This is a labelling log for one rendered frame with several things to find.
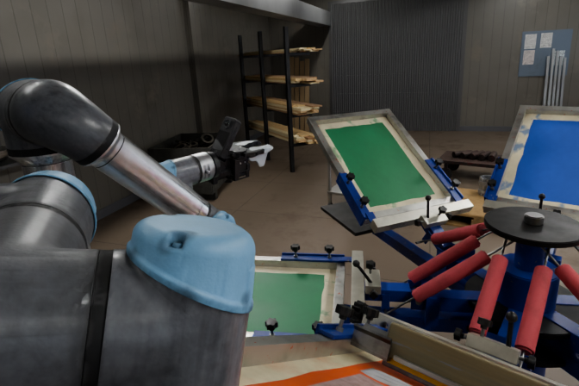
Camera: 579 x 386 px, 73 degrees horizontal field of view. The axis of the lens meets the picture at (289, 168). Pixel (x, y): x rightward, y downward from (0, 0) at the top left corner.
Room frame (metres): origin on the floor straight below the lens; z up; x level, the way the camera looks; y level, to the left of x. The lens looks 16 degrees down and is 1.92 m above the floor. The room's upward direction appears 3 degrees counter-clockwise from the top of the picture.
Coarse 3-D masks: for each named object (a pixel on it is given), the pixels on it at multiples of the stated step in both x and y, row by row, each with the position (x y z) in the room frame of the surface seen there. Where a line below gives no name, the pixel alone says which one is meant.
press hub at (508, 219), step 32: (512, 224) 1.25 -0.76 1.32; (544, 224) 1.24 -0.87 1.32; (576, 224) 1.23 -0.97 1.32; (512, 256) 1.33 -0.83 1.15; (544, 256) 1.23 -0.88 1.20; (480, 288) 1.34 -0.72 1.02; (512, 288) 1.20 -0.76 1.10; (544, 320) 1.13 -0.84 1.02; (576, 320) 1.13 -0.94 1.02; (544, 352) 1.11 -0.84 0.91
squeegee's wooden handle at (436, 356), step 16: (400, 336) 0.77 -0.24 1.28; (416, 336) 0.75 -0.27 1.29; (400, 352) 0.75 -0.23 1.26; (416, 352) 0.73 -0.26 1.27; (432, 352) 0.72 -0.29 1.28; (448, 352) 0.70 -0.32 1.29; (464, 352) 0.69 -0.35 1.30; (432, 368) 0.70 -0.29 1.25; (448, 368) 0.69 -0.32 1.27; (464, 368) 0.67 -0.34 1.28; (480, 368) 0.66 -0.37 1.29; (496, 368) 0.65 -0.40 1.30; (464, 384) 0.65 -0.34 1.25; (480, 384) 0.64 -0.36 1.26; (496, 384) 0.63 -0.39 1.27; (512, 384) 0.62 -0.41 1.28; (528, 384) 0.61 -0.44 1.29; (544, 384) 0.60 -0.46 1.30
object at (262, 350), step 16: (272, 336) 0.65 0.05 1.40; (288, 336) 0.68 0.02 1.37; (304, 336) 0.71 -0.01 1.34; (320, 336) 0.75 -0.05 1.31; (256, 352) 0.56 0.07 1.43; (272, 352) 0.60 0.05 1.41; (288, 352) 0.63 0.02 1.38; (304, 352) 0.67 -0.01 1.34; (320, 352) 0.71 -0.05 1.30; (336, 352) 0.76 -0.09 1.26; (352, 352) 0.81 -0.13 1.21
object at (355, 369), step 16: (352, 368) 0.69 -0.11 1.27; (368, 368) 0.72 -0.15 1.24; (384, 368) 0.76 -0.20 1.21; (256, 384) 0.49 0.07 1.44; (272, 384) 0.50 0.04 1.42; (288, 384) 0.52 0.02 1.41; (304, 384) 0.54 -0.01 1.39; (320, 384) 0.55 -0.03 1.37; (336, 384) 0.58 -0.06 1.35; (352, 384) 0.60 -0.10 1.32; (368, 384) 0.62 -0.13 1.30; (384, 384) 0.65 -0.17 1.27; (416, 384) 0.70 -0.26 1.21
